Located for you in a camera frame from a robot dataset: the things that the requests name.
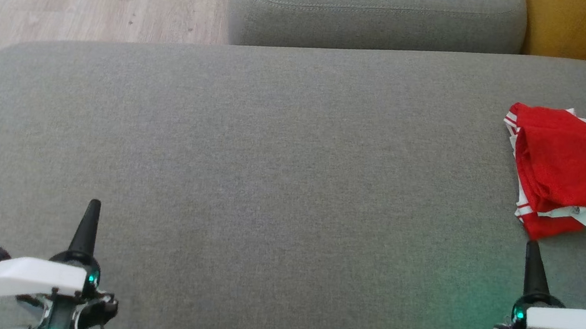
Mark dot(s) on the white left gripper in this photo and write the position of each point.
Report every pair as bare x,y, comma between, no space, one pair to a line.
28,274

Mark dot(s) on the large grey sofa seat cushion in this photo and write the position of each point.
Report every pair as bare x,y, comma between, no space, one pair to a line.
290,186

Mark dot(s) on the small grey sofa cushion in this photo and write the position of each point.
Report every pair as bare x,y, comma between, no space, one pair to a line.
373,12

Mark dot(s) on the red white numbered jersey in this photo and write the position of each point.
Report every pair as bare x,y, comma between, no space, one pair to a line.
578,166

